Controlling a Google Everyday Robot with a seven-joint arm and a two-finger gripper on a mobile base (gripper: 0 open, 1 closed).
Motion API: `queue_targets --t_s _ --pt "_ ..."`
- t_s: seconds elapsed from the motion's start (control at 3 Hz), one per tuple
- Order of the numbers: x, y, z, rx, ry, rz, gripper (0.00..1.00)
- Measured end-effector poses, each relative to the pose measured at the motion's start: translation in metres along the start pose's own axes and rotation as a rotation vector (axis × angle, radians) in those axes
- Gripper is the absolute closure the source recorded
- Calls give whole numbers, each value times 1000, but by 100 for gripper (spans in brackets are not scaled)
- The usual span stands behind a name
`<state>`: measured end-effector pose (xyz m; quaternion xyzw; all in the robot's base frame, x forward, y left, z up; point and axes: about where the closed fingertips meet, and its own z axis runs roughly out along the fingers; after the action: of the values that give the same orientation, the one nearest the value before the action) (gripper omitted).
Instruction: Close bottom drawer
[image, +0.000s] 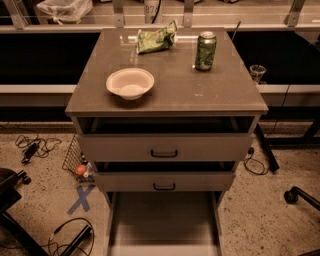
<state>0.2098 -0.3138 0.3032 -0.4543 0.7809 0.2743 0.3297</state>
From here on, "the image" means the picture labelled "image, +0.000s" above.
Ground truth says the grey drawer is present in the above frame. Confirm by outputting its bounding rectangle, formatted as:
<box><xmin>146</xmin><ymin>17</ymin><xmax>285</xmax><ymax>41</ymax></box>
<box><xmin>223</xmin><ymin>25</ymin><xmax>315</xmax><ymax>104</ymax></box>
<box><xmin>73</xmin><ymin>116</ymin><xmax>255</xmax><ymax>162</ymax></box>
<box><xmin>106</xmin><ymin>192</ymin><xmax>223</xmax><ymax>256</ymax></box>
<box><xmin>95</xmin><ymin>162</ymin><xmax>233</xmax><ymax>192</ymax></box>

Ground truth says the grey drawer cabinet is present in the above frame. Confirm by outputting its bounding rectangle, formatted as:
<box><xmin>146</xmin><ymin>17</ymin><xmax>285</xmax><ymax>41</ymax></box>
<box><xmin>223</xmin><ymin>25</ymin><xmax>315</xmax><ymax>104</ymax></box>
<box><xmin>65</xmin><ymin>27</ymin><xmax>270</xmax><ymax>208</ymax></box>

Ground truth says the white paper bowl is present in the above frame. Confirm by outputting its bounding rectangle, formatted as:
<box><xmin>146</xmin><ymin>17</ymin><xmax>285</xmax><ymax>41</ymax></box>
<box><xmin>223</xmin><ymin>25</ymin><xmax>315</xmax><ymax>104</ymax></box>
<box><xmin>106</xmin><ymin>68</ymin><xmax>154</xmax><ymax>100</ymax></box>

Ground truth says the green chip bag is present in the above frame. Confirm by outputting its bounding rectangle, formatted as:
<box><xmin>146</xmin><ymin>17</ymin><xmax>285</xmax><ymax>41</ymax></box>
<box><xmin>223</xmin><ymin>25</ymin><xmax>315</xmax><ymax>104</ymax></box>
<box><xmin>136</xmin><ymin>20</ymin><xmax>178</xmax><ymax>55</ymax></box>

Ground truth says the orange ball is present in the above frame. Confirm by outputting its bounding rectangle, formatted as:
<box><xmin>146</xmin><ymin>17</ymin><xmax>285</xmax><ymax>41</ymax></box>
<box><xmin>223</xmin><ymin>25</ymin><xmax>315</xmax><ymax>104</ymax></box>
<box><xmin>75</xmin><ymin>164</ymin><xmax>86</xmax><ymax>177</ymax></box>

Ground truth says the green soda can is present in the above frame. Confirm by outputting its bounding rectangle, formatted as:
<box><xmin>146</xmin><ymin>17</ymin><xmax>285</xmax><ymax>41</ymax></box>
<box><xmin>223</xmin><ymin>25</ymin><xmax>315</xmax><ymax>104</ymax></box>
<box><xmin>195</xmin><ymin>31</ymin><xmax>217</xmax><ymax>71</ymax></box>

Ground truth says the blue tape cross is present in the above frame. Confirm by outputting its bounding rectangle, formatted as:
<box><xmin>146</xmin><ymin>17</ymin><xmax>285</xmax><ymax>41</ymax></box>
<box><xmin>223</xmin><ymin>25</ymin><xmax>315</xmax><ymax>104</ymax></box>
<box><xmin>67</xmin><ymin>184</ymin><xmax>95</xmax><ymax>215</ymax></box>

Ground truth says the clear glass cup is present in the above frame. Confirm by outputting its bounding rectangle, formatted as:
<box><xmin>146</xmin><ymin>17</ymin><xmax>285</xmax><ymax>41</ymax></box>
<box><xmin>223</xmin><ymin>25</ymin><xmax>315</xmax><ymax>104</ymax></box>
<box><xmin>249</xmin><ymin>64</ymin><xmax>266</xmax><ymax>84</ymax></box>

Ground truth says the black table leg bar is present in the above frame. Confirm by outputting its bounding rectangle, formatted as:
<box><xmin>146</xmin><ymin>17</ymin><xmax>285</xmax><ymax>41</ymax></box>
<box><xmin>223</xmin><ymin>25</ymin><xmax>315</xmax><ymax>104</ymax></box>
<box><xmin>255</xmin><ymin>125</ymin><xmax>279</xmax><ymax>172</ymax></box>

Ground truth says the black chair base right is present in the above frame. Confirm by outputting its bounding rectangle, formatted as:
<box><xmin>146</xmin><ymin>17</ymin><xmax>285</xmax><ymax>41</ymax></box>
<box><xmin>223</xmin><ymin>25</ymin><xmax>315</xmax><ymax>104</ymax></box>
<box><xmin>284</xmin><ymin>186</ymin><xmax>320</xmax><ymax>211</ymax></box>

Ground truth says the white plastic bag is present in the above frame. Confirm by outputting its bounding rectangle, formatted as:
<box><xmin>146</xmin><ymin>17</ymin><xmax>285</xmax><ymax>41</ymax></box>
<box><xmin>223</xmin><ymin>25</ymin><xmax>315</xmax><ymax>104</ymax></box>
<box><xmin>37</xmin><ymin>0</ymin><xmax>93</xmax><ymax>24</ymax></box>

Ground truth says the black office chair left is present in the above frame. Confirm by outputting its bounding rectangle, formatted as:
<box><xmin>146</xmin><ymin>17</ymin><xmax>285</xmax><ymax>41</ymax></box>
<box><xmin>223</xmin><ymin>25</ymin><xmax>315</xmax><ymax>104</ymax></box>
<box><xmin>0</xmin><ymin>167</ymin><xmax>51</xmax><ymax>256</ymax></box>

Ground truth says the wire basket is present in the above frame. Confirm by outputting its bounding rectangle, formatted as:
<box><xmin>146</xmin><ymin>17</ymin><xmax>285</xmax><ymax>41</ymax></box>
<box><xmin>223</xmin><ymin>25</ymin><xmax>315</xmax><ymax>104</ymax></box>
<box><xmin>62</xmin><ymin>136</ymin><xmax>94</xmax><ymax>183</ymax></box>

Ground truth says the black cable right floor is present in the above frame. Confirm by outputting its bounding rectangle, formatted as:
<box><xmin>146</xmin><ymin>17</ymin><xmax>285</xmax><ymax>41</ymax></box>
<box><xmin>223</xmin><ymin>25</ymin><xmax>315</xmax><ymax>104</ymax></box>
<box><xmin>243</xmin><ymin>146</ymin><xmax>270</xmax><ymax>176</ymax></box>

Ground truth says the black power adapter cable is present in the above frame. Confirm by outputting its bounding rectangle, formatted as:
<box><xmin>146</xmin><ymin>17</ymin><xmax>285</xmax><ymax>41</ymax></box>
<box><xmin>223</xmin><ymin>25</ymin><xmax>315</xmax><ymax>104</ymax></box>
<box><xmin>14</xmin><ymin>132</ymin><xmax>63</xmax><ymax>165</ymax></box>

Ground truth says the black cable bottom left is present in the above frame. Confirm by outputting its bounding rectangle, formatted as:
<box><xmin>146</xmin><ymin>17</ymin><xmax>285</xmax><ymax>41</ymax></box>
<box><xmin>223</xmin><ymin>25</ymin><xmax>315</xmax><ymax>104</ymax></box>
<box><xmin>47</xmin><ymin>217</ymin><xmax>95</xmax><ymax>256</ymax></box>

